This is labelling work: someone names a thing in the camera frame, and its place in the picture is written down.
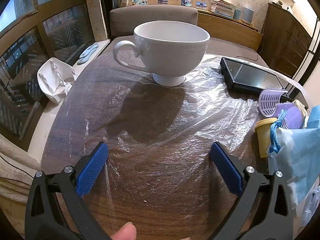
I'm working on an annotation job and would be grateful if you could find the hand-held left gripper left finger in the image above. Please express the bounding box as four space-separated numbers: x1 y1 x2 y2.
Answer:
24 141 113 240

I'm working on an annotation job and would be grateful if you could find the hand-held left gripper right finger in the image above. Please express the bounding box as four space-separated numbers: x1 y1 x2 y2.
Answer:
209 141 294 240

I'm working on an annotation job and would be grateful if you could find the person's left hand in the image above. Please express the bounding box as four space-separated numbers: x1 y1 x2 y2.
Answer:
110 222 137 240

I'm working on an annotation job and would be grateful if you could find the yellow plastic cup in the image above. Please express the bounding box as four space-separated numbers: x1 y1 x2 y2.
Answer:
254 117 278 158

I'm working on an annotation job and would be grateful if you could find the clear plastic table sheet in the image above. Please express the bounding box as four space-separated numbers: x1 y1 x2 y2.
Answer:
62 52 310 240

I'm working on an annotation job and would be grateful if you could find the purple lattice hair roller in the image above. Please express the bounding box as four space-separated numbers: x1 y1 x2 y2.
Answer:
258 89 288 117

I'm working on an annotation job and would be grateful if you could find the beige curtain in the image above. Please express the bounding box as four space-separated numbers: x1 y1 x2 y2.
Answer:
0 132 42 215

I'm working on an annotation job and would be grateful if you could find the clear plastic bag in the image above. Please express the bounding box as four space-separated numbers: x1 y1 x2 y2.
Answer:
299 185 320 228

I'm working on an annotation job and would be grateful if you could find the black tablet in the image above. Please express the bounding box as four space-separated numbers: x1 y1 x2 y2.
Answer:
220 57 289 96

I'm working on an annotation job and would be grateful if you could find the beige crumpled paper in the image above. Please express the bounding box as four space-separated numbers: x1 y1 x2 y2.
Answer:
294 99 309 117

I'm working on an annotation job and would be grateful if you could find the light blue glove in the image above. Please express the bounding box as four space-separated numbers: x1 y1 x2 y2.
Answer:
78 43 99 65

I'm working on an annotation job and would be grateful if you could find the white footed cup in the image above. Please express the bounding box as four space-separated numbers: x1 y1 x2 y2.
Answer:
112 20 210 87

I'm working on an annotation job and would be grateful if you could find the wooden shelf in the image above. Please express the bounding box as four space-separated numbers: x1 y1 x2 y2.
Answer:
197 9 263 51

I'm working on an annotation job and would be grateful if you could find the dark wooden cabinet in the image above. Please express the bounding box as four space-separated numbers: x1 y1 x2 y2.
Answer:
260 2 313 77

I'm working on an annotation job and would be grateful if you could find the window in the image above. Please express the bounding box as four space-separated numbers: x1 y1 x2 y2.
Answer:
0 0 100 150

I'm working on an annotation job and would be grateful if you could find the white cylinder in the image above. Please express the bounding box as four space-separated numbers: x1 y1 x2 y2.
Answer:
242 7 254 24

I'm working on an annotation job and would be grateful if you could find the stack of books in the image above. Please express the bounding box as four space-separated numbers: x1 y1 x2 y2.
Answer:
211 0 237 18

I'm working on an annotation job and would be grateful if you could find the brown sofa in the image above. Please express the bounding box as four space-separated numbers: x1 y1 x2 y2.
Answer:
109 5 270 68

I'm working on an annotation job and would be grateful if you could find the blue drawstring bag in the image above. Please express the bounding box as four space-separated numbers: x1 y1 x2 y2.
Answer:
267 105 320 205

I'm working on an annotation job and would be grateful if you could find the black round partition frame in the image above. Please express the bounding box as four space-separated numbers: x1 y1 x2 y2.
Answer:
295 15 320 88

